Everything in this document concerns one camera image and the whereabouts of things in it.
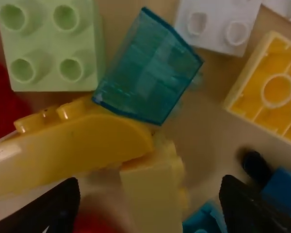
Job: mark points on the red toy brick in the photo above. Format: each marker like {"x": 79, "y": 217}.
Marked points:
{"x": 2, "y": 104}
{"x": 97, "y": 223}

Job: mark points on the clear teal toy brick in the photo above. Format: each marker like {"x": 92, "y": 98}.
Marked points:
{"x": 148, "y": 70}

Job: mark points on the yellow curved toy brick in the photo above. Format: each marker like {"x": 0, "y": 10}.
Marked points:
{"x": 75, "y": 143}

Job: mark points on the black toy brick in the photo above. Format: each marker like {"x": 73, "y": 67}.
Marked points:
{"x": 253, "y": 160}

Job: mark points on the pale yellow toy brick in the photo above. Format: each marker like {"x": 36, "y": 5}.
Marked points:
{"x": 148, "y": 194}

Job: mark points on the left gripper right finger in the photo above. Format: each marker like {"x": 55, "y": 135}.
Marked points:
{"x": 247, "y": 211}

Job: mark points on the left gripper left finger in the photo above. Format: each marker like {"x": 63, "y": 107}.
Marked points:
{"x": 53, "y": 211}

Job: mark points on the tan tray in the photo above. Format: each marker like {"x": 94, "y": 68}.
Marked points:
{"x": 208, "y": 116}

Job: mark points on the pale green toy brick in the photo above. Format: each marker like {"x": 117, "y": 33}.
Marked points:
{"x": 48, "y": 38}

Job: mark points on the light blue toy brick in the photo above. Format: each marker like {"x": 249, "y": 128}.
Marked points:
{"x": 203, "y": 218}

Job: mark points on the white toy brick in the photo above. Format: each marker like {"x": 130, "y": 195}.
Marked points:
{"x": 208, "y": 41}

